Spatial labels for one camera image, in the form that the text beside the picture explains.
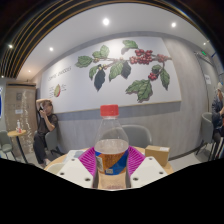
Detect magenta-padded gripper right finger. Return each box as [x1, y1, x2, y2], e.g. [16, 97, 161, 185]
[125, 145, 168, 190]

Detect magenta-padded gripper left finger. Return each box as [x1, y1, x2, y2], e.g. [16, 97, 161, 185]
[55, 146, 100, 190]

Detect clear red-capped drink bottle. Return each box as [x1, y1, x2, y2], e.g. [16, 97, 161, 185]
[93, 104, 130, 190]

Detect small cardboard box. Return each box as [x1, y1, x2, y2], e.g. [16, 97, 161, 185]
[144, 144, 170, 168]

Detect grey upholstered chair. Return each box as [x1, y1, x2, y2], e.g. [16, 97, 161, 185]
[195, 112, 215, 156]
[0, 129, 16, 160]
[44, 128, 64, 158]
[121, 124, 153, 149]

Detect person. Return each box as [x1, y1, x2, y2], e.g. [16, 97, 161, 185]
[211, 82, 224, 159]
[32, 98, 59, 167]

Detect small bottle with red label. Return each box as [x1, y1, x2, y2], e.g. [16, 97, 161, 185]
[15, 119, 22, 134]

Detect recessed ceiling lights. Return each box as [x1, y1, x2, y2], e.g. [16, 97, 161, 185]
[8, 17, 178, 74]

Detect small round pedestal table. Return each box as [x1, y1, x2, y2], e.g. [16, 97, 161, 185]
[7, 129, 29, 164]

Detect coffee branch wall mural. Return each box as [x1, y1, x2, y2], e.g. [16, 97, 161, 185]
[39, 35, 183, 114]

